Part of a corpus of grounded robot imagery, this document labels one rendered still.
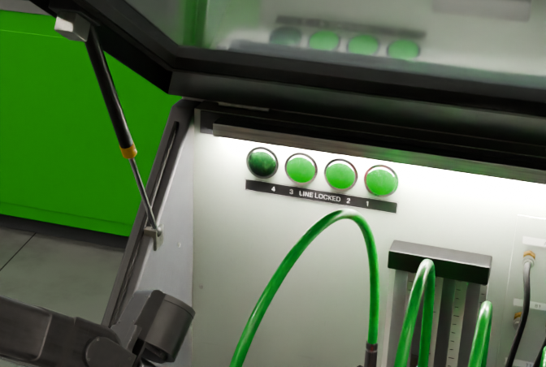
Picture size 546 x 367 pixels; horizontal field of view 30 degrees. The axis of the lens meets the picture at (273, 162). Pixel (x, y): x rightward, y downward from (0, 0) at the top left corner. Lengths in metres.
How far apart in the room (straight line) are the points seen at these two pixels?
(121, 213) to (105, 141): 0.31
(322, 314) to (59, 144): 2.70
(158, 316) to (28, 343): 0.16
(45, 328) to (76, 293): 2.96
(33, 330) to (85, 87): 3.06
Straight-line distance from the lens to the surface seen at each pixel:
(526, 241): 1.48
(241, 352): 1.17
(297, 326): 1.62
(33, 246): 4.36
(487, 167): 1.42
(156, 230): 1.45
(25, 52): 4.14
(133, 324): 1.10
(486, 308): 1.25
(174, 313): 1.11
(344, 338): 1.61
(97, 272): 4.13
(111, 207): 4.19
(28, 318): 1.02
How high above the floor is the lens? 1.95
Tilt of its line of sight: 22 degrees down
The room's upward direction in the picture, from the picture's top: 2 degrees clockwise
